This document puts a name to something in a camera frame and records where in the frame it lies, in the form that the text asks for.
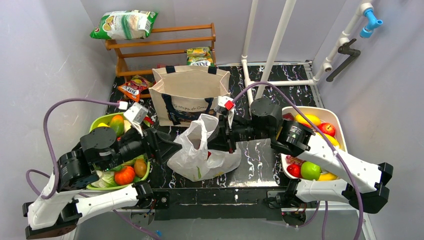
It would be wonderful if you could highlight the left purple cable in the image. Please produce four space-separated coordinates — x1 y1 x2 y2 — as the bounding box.
25 97 163 240

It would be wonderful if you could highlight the yellow banana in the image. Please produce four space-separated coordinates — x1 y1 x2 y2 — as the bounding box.
324 133 341 148

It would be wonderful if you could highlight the small red fruit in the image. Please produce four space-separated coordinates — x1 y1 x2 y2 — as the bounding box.
286 163 302 178

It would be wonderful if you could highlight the orange red snack bag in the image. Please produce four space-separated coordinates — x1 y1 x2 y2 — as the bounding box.
118 75 155 102

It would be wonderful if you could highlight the wooden shelf rack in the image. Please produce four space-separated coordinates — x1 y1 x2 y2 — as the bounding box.
105 23 217 92

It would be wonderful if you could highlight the brown kiwi potato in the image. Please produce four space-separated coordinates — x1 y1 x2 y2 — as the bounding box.
133 158 147 178

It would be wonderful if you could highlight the white fruit basket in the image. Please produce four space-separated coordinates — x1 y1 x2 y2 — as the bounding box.
281 106 348 179

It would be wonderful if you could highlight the beige canvas tote bag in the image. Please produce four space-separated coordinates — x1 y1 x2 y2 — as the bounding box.
149 65 231 127

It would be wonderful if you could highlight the blue pipe fitting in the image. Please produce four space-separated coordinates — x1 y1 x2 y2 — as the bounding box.
359 8 384 39

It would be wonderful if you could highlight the white pvc pipe frame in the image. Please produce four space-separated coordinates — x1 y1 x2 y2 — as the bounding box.
240 0 374 87

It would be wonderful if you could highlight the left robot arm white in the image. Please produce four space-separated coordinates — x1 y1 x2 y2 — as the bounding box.
22 127 182 240

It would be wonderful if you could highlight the dark red apple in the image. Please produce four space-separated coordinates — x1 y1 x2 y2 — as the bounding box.
282 113 295 121

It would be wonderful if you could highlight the yellow mango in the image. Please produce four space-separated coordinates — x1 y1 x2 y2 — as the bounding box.
294 114 322 128

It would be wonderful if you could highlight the green vegetable basket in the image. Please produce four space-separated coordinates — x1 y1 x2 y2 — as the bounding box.
86 113 151 191

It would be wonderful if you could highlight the black lever handle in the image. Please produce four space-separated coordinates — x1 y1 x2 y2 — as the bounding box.
326 38 361 83

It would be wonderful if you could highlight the yellow lemon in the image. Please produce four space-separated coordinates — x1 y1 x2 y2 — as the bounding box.
318 172 338 181

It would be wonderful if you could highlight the yellow green snack bag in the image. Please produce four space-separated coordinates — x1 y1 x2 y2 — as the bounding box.
185 47 215 67

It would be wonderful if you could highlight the red grapes bunch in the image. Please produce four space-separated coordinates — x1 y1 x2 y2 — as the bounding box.
285 155 305 167

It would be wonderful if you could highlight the green orange mango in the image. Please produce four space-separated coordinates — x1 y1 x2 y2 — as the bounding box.
109 115 125 138

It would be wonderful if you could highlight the white plastic grocery bag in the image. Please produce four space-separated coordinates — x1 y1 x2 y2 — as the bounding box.
167 113 242 182

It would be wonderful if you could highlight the orange tomato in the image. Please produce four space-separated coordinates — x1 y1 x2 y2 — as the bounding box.
114 166 136 186

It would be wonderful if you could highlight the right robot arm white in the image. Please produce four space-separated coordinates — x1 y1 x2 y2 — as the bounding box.
207 96 393 214

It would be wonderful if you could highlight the large green chips bag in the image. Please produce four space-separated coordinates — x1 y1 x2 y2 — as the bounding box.
89 10 158 40

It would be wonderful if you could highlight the metal base frame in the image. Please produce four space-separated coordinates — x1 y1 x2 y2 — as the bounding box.
61 187 377 240

